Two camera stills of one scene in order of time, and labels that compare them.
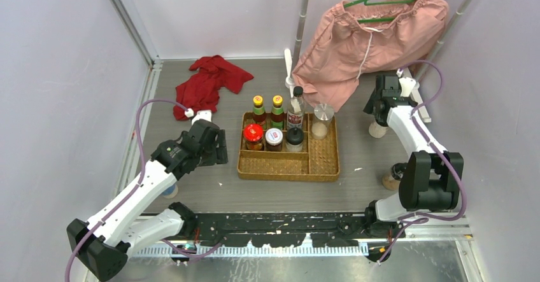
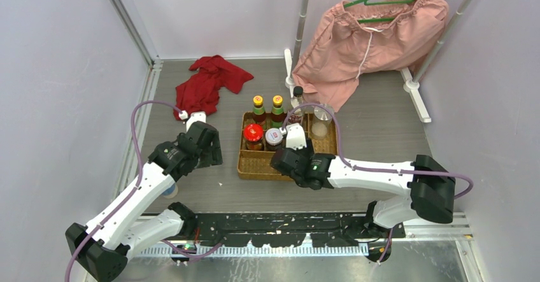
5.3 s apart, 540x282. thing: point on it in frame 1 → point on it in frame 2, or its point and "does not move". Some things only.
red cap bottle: x=253 y=135 does not move
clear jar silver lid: x=322 y=121 does not move
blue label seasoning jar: x=172 y=192 does not move
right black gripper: x=369 y=107 → x=308 y=151
